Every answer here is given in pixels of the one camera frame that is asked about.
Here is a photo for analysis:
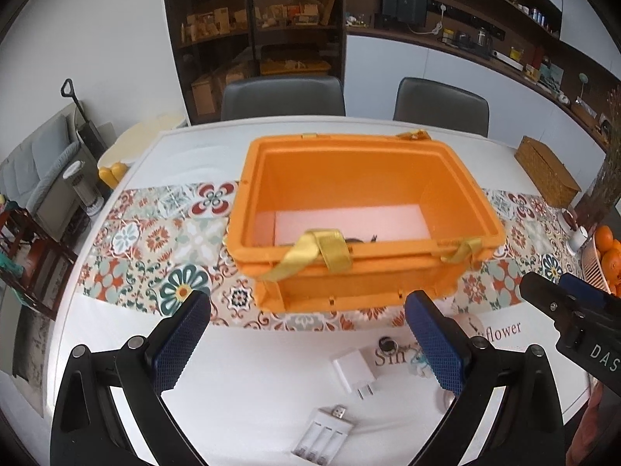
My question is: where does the black coffee machine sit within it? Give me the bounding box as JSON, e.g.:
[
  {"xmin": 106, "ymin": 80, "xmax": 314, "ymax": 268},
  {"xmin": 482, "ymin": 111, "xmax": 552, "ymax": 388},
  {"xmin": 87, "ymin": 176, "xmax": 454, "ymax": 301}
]
[{"xmin": 381, "ymin": 0, "xmax": 430, "ymax": 30}]

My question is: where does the white cup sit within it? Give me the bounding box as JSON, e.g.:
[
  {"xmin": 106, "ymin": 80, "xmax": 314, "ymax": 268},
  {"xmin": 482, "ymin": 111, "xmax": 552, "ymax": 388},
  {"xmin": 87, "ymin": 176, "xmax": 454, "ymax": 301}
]
[{"xmin": 567, "ymin": 226, "xmax": 590, "ymax": 256}]

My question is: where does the yellow plastic box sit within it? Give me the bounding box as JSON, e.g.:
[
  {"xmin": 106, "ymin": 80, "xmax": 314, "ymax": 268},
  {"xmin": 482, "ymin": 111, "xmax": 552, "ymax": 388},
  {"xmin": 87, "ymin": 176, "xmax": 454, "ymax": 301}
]
[{"xmin": 259, "ymin": 56, "xmax": 332, "ymax": 77}]

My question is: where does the white power cable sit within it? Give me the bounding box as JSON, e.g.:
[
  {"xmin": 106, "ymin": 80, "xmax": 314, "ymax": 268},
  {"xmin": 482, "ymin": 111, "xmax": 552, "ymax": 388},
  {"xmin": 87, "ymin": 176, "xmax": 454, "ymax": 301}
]
[{"xmin": 408, "ymin": 2, "xmax": 449, "ymax": 36}]

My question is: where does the pink foam liner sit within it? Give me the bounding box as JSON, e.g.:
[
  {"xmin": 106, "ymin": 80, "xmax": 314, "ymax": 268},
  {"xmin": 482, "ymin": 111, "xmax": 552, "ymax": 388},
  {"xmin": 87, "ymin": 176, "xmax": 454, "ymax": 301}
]
[{"xmin": 273, "ymin": 204, "xmax": 434, "ymax": 246}]

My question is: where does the red wooden chair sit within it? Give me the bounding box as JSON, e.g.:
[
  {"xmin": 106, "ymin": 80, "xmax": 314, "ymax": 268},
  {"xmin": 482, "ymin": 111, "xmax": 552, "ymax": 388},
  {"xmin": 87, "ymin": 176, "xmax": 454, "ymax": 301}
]
[{"xmin": 0, "ymin": 206, "xmax": 78, "ymax": 321}]

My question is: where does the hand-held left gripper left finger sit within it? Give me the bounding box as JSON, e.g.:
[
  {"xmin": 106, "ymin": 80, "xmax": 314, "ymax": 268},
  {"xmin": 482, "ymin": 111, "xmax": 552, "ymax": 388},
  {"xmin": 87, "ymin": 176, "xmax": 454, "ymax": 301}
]
[{"xmin": 50, "ymin": 290, "xmax": 214, "ymax": 466}]

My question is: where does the white charger adapter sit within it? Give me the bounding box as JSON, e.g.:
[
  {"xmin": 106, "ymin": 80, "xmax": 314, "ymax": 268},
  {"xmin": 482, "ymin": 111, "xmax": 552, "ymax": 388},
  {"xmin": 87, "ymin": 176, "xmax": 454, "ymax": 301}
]
[{"xmin": 331, "ymin": 347, "xmax": 378, "ymax": 401}]

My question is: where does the black handled vacuum cleaner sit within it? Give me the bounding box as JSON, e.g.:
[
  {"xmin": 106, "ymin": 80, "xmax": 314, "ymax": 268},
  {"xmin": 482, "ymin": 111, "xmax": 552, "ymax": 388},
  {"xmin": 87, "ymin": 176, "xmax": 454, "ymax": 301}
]
[{"xmin": 61, "ymin": 78, "xmax": 105, "ymax": 156}]

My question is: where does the orange storage box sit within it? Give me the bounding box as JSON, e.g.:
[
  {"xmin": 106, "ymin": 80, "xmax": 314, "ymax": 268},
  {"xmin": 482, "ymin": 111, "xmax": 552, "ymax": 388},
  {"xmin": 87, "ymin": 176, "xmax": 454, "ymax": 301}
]
[{"xmin": 224, "ymin": 129, "xmax": 508, "ymax": 312}]

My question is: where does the cardboard box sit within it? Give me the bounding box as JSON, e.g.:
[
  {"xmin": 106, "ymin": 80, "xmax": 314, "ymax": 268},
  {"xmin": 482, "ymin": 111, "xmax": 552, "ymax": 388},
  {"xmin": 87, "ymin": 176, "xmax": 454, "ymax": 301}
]
[{"xmin": 191, "ymin": 74, "xmax": 217, "ymax": 117}]

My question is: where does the grey chair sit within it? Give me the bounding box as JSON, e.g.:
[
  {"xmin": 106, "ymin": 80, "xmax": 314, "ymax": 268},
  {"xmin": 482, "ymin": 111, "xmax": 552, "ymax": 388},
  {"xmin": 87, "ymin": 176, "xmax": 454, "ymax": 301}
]
[
  {"xmin": 220, "ymin": 77, "xmax": 346, "ymax": 121},
  {"xmin": 393, "ymin": 77, "xmax": 490, "ymax": 137}
]

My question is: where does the dark wooden wall shelf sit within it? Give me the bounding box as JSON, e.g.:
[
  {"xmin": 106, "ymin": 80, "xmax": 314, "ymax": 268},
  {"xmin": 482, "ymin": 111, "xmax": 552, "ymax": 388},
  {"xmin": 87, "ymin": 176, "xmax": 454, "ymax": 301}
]
[{"xmin": 347, "ymin": 0, "xmax": 621, "ymax": 151}]

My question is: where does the grey sofa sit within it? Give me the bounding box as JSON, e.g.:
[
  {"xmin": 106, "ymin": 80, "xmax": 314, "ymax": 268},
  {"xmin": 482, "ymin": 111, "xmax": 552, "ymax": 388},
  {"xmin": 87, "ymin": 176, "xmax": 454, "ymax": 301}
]
[{"xmin": 0, "ymin": 111, "xmax": 93, "ymax": 214}]

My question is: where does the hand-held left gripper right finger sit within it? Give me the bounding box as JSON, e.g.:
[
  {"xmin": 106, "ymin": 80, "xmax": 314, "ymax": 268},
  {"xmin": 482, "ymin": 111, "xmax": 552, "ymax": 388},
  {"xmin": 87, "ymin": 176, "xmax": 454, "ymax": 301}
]
[{"xmin": 404, "ymin": 290, "xmax": 567, "ymax": 466}]

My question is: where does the pink fruit basket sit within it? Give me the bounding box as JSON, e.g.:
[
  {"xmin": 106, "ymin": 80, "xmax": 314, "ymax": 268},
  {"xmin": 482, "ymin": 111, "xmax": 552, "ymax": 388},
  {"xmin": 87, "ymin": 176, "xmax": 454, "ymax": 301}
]
[{"xmin": 579, "ymin": 233, "xmax": 621, "ymax": 298}]

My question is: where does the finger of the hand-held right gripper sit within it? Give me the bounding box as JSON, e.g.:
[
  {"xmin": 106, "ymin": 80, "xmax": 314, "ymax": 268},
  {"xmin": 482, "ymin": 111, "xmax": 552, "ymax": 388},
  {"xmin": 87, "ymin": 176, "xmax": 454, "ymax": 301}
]
[
  {"xmin": 519, "ymin": 272, "xmax": 583, "ymax": 324},
  {"xmin": 558, "ymin": 273, "xmax": 614, "ymax": 308}
]

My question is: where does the white astronaut keychain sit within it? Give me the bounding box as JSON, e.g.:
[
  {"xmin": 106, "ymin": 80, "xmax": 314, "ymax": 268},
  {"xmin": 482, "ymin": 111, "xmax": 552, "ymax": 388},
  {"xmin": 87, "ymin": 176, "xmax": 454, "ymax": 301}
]
[{"xmin": 376, "ymin": 335, "xmax": 432, "ymax": 379}]

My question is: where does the cream cushioned chair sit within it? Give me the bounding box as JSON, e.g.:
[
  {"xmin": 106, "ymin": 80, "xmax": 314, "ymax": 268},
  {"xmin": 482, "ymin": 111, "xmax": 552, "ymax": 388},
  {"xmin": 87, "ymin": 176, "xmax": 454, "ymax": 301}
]
[{"xmin": 97, "ymin": 115, "xmax": 190, "ymax": 170}]

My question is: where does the wicker box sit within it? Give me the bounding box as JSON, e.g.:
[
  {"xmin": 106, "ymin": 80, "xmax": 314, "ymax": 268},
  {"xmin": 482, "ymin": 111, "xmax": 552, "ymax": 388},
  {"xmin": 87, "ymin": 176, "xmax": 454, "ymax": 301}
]
[{"xmin": 514, "ymin": 136, "xmax": 582, "ymax": 207}]

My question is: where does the floral patterned white tablecloth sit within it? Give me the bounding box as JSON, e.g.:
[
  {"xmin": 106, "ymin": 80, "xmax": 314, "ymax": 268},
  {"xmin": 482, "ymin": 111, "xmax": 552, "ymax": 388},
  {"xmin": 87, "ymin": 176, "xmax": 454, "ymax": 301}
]
[{"xmin": 51, "ymin": 115, "xmax": 612, "ymax": 466}]

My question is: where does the white battery charger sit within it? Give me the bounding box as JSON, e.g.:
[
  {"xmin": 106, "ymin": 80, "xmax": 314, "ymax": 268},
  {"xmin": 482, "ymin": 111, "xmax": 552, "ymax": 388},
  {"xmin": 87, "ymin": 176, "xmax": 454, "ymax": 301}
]
[{"xmin": 291, "ymin": 404, "xmax": 355, "ymax": 458}]

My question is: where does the person's right forearm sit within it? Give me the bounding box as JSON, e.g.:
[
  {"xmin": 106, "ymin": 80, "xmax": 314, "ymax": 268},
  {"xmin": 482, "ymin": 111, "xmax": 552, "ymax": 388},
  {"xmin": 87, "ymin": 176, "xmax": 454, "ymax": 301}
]
[{"xmin": 565, "ymin": 383, "xmax": 621, "ymax": 466}]

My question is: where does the yellow toy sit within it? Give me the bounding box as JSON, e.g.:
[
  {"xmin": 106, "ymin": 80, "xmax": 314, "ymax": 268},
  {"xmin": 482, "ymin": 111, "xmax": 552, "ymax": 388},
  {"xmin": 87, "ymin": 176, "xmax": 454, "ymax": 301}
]
[{"xmin": 98, "ymin": 162, "xmax": 129, "ymax": 189}]

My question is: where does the dark wooden cabinet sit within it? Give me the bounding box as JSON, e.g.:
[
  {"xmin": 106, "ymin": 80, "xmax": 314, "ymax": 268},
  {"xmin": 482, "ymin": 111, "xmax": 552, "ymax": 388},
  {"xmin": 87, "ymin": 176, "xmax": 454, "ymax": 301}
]
[{"xmin": 160, "ymin": 0, "xmax": 347, "ymax": 124}]

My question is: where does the white tower heater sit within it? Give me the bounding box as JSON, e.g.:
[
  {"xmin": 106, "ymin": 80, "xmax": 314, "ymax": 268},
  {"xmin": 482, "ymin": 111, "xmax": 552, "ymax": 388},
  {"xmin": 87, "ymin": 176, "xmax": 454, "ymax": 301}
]
[{"xmin": 62, "ymin": 162, "xmax": 105, "ymax": 217}]

